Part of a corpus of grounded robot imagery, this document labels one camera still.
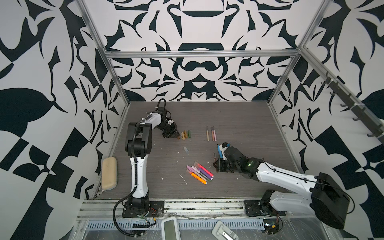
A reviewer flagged black coat hook rail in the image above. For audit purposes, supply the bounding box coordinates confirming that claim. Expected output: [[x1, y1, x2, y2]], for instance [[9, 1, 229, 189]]
[[322, 72, 384, 145]]

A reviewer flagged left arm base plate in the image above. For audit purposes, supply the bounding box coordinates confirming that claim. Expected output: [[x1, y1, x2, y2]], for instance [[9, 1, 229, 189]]
[[122, 200, 165, 218]]

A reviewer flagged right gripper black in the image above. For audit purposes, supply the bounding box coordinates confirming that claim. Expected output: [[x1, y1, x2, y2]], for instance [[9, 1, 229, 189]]
[[211, 157, 241, 174]]

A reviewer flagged blue highlighter marker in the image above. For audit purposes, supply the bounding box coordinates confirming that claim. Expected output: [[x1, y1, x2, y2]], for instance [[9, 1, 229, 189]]
[[217, 145, 224, 159]]

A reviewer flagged beige sponge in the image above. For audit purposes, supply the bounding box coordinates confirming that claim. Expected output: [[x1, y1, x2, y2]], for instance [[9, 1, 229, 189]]
[[101, 157, 118, 191]]

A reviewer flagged white grey device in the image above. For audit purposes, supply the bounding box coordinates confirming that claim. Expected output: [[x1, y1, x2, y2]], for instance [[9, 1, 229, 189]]
[[212, 221, 239, 240]]

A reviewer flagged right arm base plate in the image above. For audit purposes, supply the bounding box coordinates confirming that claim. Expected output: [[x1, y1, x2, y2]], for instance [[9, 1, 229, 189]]
[[244, 200, 286, 217]]

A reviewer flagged white tablet device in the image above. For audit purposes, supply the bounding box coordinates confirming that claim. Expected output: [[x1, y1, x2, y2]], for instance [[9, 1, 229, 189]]
[[161, 217, 181, 240]]

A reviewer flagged cream pen purple cap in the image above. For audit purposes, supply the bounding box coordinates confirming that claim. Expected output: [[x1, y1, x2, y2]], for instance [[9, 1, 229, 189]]
[[187, 166, 207, 181]]

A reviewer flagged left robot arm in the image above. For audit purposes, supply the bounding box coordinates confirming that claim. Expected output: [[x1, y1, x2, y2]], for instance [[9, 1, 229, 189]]
[[125, 99, 181, 210]]

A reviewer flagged pink highlighter marker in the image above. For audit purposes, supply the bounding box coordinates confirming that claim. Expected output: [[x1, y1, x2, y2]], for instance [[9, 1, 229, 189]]
[[195, 162, 214, 179]]

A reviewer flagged purple highlighter marker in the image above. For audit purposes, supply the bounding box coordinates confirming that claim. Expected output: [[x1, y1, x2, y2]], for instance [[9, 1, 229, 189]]
[[193, 164, 213, 180]]

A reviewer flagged small circuit board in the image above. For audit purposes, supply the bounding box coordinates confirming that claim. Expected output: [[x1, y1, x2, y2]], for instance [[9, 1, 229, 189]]
[[262, 217, 284, 236]]

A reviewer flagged green pen pink cap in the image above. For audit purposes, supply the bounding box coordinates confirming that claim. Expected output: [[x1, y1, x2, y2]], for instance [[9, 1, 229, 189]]
[[192, 166, 212, 182]]

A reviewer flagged orange highlighter marker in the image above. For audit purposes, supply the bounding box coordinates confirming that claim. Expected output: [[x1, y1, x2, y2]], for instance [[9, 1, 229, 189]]
[[186, 170, 207, 185]]

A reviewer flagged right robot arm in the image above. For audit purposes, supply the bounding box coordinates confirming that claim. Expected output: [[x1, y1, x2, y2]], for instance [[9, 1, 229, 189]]
[[214, 143, 355, 230]]

